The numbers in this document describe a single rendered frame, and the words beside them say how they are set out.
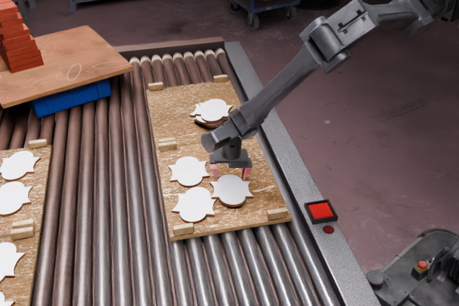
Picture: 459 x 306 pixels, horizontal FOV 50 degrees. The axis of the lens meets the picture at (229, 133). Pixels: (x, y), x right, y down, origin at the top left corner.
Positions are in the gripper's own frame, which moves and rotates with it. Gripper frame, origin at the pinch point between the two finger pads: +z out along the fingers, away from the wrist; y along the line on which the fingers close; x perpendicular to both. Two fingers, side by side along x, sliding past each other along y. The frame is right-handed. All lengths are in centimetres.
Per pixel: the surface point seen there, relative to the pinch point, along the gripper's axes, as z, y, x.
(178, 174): 1.2, -15.6, 4.2
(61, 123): 5, -59, 41
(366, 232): 86, 83, 65
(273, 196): 0.9, 12.7, -7.6
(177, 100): 0, -16, 50
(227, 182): 0.0, -0.6, -1.4
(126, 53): -1, -40, 94
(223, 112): -5.8, 0.4, 31.7
